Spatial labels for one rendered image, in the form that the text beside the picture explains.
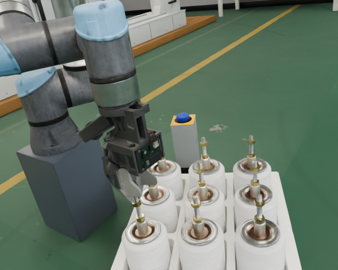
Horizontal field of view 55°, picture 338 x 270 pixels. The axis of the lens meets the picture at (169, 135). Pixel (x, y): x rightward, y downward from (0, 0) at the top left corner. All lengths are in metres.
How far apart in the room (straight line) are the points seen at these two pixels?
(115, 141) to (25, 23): 0.24
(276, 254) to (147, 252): 0.25
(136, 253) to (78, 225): 0.42
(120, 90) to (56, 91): 0.46
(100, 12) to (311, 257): 0.80
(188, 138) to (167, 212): 0.29
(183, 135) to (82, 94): 0.32
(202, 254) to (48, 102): 0.58
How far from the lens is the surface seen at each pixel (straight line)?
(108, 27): 0.48
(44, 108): 0.96
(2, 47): 0.58
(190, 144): 1.00
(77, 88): 0.95
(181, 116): 0.98
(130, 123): 0.52
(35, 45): 0.58
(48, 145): 1.00
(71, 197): 1.03
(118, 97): 0.50
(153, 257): 0.70
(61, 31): 0.58
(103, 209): 1.14
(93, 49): 0.49
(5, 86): 2.56
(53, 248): 1.14
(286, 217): 0.83
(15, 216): 1.35
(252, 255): 0.66
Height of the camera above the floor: 0.73
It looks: 27 degrees down
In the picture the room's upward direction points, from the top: 9 degrees counter-clockwise
